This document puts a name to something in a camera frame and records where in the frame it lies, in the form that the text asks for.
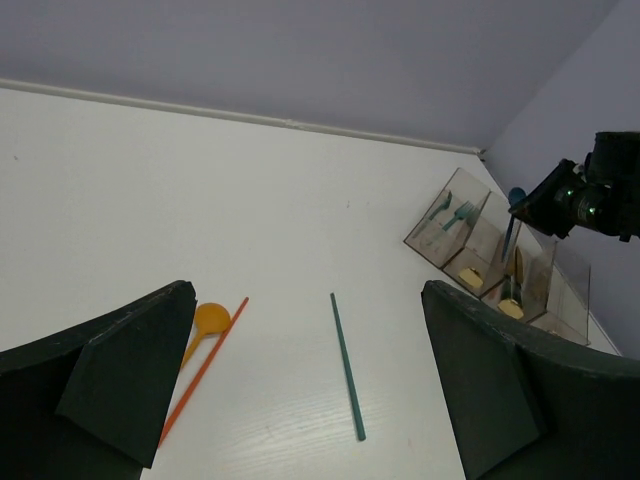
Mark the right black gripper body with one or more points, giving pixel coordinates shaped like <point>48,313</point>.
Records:
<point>601,194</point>

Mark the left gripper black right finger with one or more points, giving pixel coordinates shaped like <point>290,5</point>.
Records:
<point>526,404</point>

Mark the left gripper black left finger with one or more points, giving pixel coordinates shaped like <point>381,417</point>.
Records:
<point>90,401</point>

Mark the blue spoon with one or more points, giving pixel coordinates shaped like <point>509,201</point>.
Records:
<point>515,195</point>

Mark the orange chopstick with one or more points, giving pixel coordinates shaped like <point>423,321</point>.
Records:
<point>199,375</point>

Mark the yellow knife black handle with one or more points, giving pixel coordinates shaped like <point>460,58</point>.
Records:
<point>515,277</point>

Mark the teal fork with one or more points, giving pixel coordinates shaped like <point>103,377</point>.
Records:
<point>461,214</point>

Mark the orange spoon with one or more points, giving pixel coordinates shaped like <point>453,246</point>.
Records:
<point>209,319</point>

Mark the teal curved spoon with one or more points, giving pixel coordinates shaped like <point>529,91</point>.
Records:
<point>443,205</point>

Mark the clear four-compartment utensil organizer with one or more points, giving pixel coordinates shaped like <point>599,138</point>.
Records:
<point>556,288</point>

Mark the teal chopstick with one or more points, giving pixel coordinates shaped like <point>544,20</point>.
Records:
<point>351,386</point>

